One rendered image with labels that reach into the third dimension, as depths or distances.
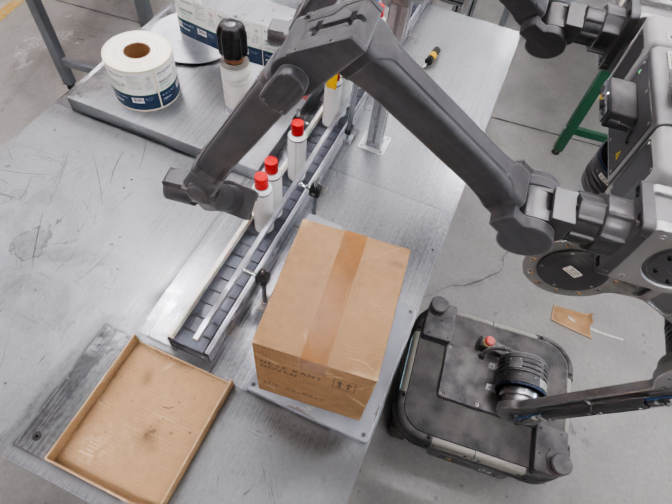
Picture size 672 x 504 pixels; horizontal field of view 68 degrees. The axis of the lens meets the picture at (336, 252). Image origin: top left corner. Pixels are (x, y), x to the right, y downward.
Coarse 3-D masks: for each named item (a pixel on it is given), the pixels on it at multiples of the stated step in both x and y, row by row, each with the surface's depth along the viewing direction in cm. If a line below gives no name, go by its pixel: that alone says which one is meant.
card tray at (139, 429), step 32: (128, 352) 115; (160, 352) 117; (128, 384) 112; (160, 384) 113; (192, 384) 113; (224, 384) 114; (96, 416) 108; (128, 416) 108; (160, 416) 109; (192, 416) 110; (64, 448) 104; (96, 448) 104; (128, 448) 105; (160, 448) 105; (192, 448) 103; (96, 480) 101; (128, 480) 102; (160, 480) 102
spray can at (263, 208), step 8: (256, 176) 116; (264, 176) 116; (256, 184) 117; (264, 184) 117; (264, 192) 119; (272, 192) 121; (264, 200) 120; (272, 200) 123; (256, 208) 123; (264, 208) 123; (272, 208) 125; (256, 216) 126; (264, 216) 125; (256, 224) 129; (264, 224) 128
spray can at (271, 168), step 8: (264, 160) 119; (272, 160) 119; (264, 168) 123; (272, 168) 119; (272, 176) 121; (280, 176) 122; (272, 184) 123; (280, 184) 125; (280, 192) 127; (280, 200) 130; (280, 216) 135
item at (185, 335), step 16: (320, 128) 156; (336, 128) 156; (320, 160) 148; (288, 208) 137; (240, 240) 130; (272, 240) 131; (240, 256) 128; (256, 256) 128; (224, 272) 125; (240, 288) 123; (208, 304) 120; (224, 304) 120; (192, 320) 117; (176, 336) 115; (192, 336) 115; (208, 336) 115
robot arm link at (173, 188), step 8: (176, 168) 96; (168, 176) 95; (176, 176) 95; (184, 176) 94; (168, 184) 95; (176, 184) 94; (192, 184) 88; (168, 192) 96; (176, 192) 96; (184, 192) 95; (192, 192) 88; (200, 192) 88; (216, 192) 93; (176, 200) 97; (184, 200) 96; (200, 200) 90; (208, 200) 91
